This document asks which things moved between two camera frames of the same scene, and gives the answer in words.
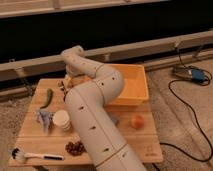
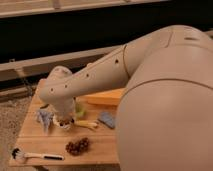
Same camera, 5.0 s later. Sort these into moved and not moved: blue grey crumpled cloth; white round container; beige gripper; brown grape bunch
Moved: beige gripper
Not moved: blue grey crumpled cloth; white round container; brown grape bunch
